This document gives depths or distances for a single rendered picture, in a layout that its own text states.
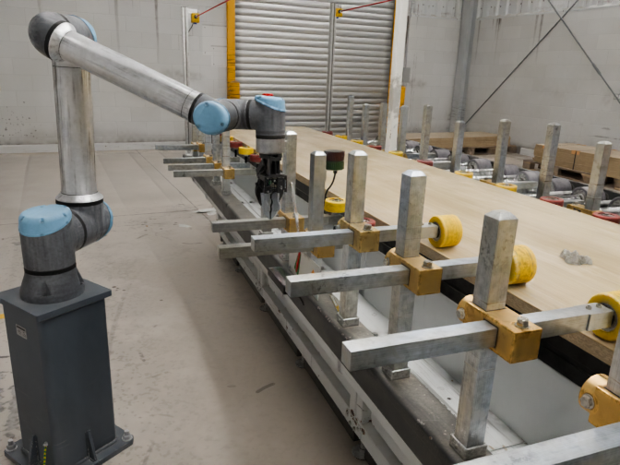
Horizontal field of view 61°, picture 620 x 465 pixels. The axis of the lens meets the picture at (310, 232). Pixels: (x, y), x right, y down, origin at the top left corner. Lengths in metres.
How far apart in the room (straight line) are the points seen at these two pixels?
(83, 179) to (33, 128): 7.17
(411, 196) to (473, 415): 0.40
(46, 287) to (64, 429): 0.48
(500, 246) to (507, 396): 0.47
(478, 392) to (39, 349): 1.33
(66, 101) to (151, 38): 7.31
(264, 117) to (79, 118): 0.61
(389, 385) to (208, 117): 0.84
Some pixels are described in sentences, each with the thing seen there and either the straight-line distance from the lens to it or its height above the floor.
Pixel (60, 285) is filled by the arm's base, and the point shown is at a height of 0.65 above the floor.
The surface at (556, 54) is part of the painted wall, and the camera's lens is 10.28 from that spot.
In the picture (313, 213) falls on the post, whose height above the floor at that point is 0.93.
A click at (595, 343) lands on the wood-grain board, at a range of 1.02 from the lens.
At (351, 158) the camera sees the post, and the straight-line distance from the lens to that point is 1.24.
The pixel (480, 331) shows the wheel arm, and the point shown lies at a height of 0.96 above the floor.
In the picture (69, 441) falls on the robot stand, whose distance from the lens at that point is 2.03.
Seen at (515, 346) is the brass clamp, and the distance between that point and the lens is 0.82.
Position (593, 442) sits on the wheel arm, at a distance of 0.65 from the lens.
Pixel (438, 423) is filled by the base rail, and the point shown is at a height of 0.70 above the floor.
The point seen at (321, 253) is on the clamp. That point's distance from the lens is 1.46.
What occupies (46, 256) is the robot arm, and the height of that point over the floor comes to 0.75.
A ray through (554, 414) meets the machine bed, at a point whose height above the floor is 0.72.
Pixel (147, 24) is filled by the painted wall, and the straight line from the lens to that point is 9.14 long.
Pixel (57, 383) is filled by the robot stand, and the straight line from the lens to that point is 1.90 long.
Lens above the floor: 1.31
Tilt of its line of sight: 17 degrees down
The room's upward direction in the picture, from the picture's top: 2 degrees clockwise
